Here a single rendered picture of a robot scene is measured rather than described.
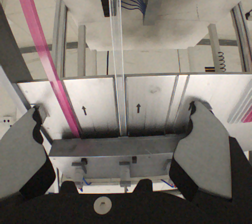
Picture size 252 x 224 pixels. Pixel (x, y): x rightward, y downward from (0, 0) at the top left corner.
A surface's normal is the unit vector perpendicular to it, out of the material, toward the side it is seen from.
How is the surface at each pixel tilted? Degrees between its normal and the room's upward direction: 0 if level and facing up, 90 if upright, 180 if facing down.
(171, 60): 90
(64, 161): 44
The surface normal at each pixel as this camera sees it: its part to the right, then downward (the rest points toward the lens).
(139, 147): -0.03, -0.76
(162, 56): 0.01, -0.09
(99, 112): 0.04, 0.65
